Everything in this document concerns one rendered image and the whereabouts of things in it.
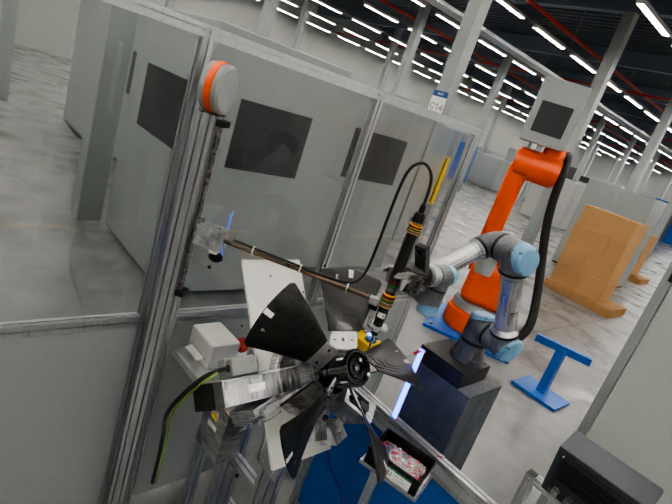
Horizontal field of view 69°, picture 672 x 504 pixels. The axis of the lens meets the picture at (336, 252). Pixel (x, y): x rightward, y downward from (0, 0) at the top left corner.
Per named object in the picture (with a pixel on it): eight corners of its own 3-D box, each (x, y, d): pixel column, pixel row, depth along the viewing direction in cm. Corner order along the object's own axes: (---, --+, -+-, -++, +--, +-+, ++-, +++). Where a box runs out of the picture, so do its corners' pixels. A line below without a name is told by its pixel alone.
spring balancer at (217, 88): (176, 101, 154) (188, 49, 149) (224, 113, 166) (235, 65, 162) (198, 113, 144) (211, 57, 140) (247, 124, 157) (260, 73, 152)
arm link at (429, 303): (422, 304, 187) (432, 278, 184) (439, 319, 178) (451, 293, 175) (406, 302, 183) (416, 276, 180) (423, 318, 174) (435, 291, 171)
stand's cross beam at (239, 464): (228, 462, 192) (231, 454, 191) (237, 459, 195) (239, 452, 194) (254, 498, 181) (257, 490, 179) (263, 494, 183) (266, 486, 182)
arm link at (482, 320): (474, 332, 228) (486, 306, 224) (495, 348, 217) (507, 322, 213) (456, 331, 222) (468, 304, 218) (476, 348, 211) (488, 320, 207)
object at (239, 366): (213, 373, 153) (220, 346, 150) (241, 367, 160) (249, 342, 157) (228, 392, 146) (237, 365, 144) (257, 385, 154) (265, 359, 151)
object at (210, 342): (179, 347, 197) (185, 324, 194) (214, 343, 209) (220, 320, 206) (198, 372, 187) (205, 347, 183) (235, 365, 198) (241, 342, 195)
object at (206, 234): (188, 244, 164) (194, 220, 161) (198, 239, 171) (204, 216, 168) (216, 254, 163) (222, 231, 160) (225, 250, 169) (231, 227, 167)
